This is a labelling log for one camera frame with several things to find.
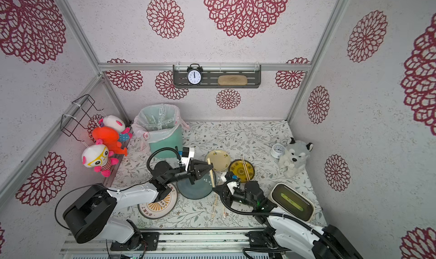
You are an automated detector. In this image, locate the cream small plate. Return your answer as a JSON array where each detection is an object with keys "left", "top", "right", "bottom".
[{"left": 205, "top": 149, "right": 231, "bottom": 172}]

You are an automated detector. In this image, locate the grey husky plush toy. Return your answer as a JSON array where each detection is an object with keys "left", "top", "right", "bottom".
[{"left": 278, "top": 137, "right": 313, "bottom": 179}]

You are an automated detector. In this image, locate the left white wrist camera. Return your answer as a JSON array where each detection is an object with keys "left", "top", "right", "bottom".
[{"left": 179, "top": 147, "right": 195, "bottom": 170}]

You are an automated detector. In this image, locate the green trash bin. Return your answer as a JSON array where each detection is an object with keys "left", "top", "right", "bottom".
[{"left": 137, "top": 104, "right": 184, "bottom": 159}]

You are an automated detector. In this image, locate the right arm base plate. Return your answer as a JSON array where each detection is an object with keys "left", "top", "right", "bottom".
[{"left": 245, "top": 228, "right": 280, "bottom": 250}]

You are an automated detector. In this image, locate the red plush toy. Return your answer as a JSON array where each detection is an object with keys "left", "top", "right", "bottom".
[{"left": 92, "top": 127, "right": 128, "bottom": 156}]

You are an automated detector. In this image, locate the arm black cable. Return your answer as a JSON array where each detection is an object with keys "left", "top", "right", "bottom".
[
  {"left": 219, "top": 182, "right": 346, "bottom": 259},
  {"left": 54, "top": 147, "right": 183, "bottom": 231}
]

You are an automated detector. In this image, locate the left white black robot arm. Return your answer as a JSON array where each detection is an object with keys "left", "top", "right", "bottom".
[{"left": 62, "top": 159, "right": 213, "bottom": 250}]

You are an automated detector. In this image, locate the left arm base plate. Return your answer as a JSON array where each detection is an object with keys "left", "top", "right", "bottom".
[{"left": 109, "top": 232, "right": 160, "bottom": 252}]

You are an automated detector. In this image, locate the white orange sunburst plate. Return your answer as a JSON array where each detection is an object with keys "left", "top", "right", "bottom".
[{"left": 137, "top": 184, "right": 178, "bottom": 220}]

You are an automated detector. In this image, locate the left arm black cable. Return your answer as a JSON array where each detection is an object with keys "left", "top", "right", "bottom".
[{"left": 54, "top": 147, "right": 183, "bottom": 231}]

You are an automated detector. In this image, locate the grey wall shelf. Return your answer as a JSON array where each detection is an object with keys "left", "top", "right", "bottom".
[{"left": 173, "top": 64, "right": 262, "bottom": 89}]

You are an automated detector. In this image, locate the small white alarm clock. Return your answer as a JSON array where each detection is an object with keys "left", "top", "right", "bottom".
[{"left": 270, "top": 143, "right": 286, "bottom": 159}]

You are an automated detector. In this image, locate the pink white plush toy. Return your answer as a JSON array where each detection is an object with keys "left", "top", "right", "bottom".
[{"left": 98, "top": 115, "right": 133, "bottom": 138}]

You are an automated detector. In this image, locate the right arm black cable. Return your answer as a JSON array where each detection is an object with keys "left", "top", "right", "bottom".
[{"left": 219, "top": 182, "right": 346, "bottom": 259}]

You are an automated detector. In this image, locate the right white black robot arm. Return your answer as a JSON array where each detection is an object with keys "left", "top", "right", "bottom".
[{"left": 212, "top": 172, "right": 361, "bottom": 259}]

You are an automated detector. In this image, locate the white plush with yellow glasses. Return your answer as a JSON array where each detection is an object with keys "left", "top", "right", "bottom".
[{"left": 81, "top": 140, "right": 119, "bottom": 177}]

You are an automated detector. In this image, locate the white digital scale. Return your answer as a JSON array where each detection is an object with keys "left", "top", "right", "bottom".
[{"left": 269, "top": 183, "right": 315, "bottom": 222}]

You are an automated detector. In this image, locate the black alarm clock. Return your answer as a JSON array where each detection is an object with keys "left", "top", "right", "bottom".
[{"left": 187, "top": 63, "right": 203, "bottom": 85}]

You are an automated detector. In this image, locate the black wire wall rack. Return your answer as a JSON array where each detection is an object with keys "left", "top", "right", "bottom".
[{"left": 60, "top": 94, "right": 103, "bottom": 143}]

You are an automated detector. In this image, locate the dark green glass plate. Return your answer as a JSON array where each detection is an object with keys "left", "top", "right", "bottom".
[{"left": 177, "top": 174, "right": 212, "bottom": 200}]

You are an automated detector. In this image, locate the wooden brush on shelf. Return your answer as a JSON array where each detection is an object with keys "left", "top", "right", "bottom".
[{"left": 217, "top": 75, "right": 248, "bottom": 86}]

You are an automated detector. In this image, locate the yellow patterned plate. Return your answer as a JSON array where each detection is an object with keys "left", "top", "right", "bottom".
[{"left": 229, "top": 159, "right": 255, "bottom": 183}]

